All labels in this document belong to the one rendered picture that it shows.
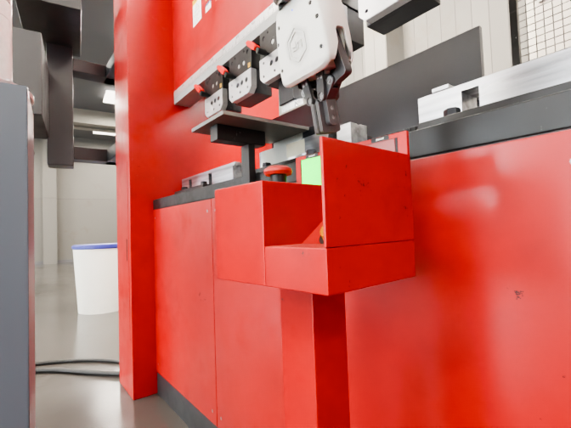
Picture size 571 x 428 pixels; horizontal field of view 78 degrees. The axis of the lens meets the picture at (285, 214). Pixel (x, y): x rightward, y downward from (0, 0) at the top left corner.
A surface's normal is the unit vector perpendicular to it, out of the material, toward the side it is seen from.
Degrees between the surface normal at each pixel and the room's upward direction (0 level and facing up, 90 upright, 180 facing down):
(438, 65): 90
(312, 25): 100
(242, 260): 90
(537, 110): 90
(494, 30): 90
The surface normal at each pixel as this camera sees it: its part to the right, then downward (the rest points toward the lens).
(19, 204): 0.54, -0.05
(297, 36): -0.81, 0.20
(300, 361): -0.75, 0.00
